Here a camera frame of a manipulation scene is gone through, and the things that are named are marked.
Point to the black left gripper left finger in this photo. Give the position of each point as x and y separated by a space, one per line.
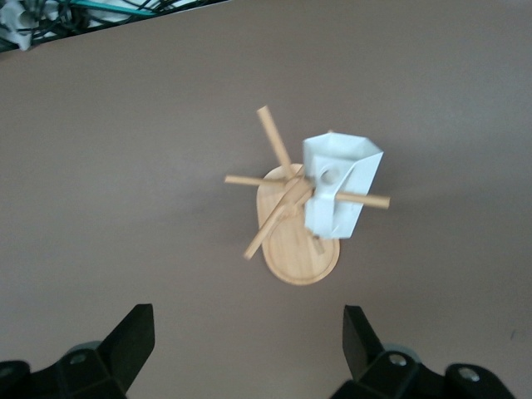
91 370

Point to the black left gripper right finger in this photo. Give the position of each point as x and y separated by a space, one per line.
395 378

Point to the white faceted cup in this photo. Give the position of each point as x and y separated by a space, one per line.
345 216

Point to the wooden cup rack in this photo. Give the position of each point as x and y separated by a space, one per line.
297 257

